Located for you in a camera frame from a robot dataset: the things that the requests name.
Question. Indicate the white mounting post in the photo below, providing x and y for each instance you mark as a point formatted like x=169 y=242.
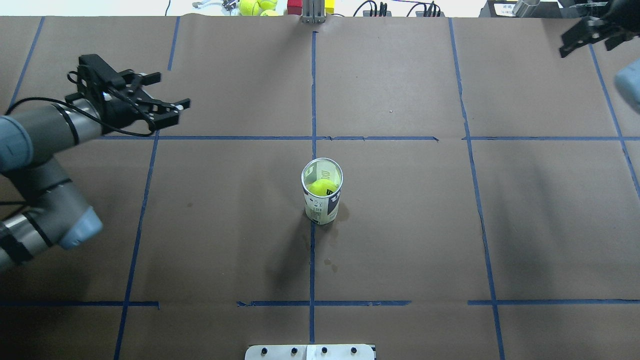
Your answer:
x=356 y=351

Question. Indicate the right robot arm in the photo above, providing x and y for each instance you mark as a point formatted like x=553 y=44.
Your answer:
x=626 y=80

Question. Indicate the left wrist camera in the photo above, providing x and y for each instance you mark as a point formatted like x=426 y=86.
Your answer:
x=95 y=80

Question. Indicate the tennis ball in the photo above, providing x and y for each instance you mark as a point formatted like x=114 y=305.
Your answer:
x=322 y=187

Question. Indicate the red foam cube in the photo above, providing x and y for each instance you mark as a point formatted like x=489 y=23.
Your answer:
x=294 y=7

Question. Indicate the metal cylinder knob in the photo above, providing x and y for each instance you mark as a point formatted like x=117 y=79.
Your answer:
x=525 y=8

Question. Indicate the clear tennis ball can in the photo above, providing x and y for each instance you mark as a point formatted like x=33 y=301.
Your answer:
x=325 y=209

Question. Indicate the spare tennis ball three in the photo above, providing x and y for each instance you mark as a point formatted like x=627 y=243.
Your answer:
x=269 y=13

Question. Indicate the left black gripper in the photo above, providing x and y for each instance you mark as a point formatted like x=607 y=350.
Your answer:
x=116 y=111

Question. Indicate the spare tennis ball two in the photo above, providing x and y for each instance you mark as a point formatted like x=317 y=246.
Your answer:
x=268 y=4

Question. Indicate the yellow foam cube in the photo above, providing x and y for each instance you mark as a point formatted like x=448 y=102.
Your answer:
x=329 y=6

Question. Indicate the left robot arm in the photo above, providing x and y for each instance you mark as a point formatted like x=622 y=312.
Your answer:
x=55 y=212

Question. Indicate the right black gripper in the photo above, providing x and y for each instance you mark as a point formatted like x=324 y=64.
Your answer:
x=621 y=21

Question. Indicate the spare tennis ball one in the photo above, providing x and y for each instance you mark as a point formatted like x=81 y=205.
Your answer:
x=249 y=8

